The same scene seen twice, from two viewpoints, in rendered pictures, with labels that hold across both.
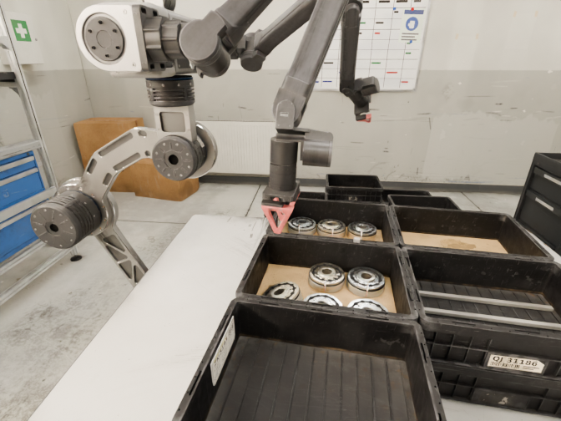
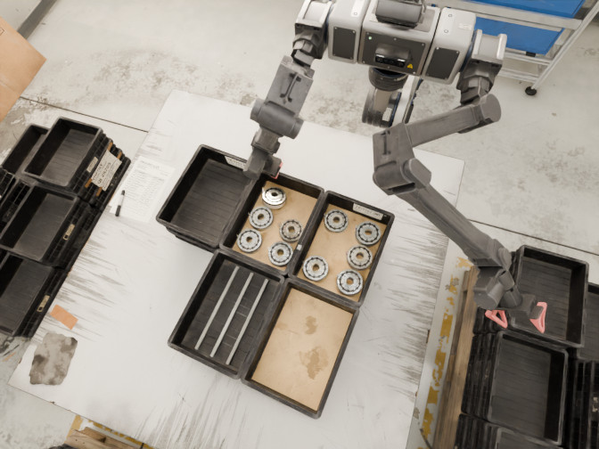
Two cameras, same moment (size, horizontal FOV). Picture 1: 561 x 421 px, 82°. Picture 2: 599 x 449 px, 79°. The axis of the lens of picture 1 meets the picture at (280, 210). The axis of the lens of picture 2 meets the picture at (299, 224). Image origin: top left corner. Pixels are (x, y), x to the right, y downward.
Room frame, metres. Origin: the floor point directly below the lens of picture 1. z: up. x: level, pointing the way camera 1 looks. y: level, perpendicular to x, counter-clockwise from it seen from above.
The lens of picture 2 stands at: (0.98, -0.62, 2.28)
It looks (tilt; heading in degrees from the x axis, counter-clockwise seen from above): 69 degrees down; 110
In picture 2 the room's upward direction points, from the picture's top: 8 degrees counter-clockwise
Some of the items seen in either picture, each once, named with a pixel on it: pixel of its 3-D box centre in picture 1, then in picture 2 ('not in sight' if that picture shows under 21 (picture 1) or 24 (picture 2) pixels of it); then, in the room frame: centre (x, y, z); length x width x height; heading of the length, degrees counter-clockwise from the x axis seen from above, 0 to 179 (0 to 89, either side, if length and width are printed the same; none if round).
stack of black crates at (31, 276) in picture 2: not in sight; (26, 296); (-0.74, -0.63, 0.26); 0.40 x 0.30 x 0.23; 84
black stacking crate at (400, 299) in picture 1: (325, 287); (274, 223); (0.69, -0.12, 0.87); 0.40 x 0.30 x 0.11; 79
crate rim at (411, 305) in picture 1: (325, 271); (273, 217); (0.69, -0.12, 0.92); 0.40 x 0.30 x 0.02; 79
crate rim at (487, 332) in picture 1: (497, 291); (227, 310); (0.61, -0.51, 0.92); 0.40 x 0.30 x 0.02; 79
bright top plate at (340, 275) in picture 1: (326, 273); (291, 230); (0.76, -0.13, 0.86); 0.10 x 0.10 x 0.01
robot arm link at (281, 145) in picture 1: (286, 150); not in sight; (0.66, -0.01, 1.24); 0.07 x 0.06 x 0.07; 83
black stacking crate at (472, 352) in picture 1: (491, 307); (231, 312); (0.61, -0.51, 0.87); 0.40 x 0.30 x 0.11; 79
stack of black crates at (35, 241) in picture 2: not in sight; (57, 230); (-0.69, -0.23, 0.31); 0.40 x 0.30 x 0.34; 84
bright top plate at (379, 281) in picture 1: (366, 277); (280, 253); (0.74, -0.24, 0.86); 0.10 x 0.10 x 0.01
